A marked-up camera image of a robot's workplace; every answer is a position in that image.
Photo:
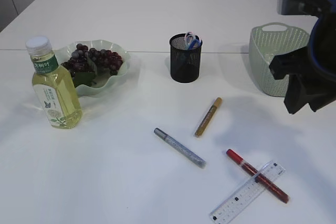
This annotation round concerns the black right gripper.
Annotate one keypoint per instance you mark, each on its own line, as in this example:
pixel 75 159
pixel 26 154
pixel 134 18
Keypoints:
pixel 317 59

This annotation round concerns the pink safety scissors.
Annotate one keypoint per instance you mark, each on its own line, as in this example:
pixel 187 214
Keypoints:
pixel 189 38

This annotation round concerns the purple grape bunch with leaf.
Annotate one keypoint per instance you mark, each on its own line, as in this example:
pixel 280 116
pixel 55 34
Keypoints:
pixel 86 64

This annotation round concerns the blue safety scissors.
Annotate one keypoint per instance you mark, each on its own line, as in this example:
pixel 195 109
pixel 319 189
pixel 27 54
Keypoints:
pixel 196 43

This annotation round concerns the red glitter pen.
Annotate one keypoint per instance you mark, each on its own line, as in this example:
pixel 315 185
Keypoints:
pixel 266 182

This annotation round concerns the yellow tea bottle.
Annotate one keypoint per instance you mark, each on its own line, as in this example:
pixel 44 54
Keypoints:
pixel 53 85

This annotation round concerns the clear plastic sheet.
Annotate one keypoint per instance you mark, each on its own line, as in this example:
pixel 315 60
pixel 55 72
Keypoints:
pixel 268 56

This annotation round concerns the green plastic woven basket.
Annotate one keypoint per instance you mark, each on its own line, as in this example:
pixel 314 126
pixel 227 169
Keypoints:
pixel 277 37

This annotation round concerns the clear plastic ruler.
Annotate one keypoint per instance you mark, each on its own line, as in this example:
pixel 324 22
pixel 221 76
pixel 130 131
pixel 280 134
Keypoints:
pixel 245 194

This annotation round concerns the green wavy glass plate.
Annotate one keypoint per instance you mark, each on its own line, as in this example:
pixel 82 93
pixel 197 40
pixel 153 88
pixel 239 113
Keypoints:
pixel 64 53

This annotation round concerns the black mesh pen holder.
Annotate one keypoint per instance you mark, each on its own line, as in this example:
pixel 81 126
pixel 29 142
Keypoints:
pixel 184 64

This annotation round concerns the gold glitter pen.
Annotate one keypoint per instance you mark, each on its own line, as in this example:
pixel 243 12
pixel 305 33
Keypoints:
pixel 207 118

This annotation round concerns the silver glitter pen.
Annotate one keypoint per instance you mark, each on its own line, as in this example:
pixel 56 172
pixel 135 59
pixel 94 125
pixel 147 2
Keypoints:
pixel 187 153

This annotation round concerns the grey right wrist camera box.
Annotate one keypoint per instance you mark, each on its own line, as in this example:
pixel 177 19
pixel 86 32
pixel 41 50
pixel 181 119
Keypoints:
pixel 305 7

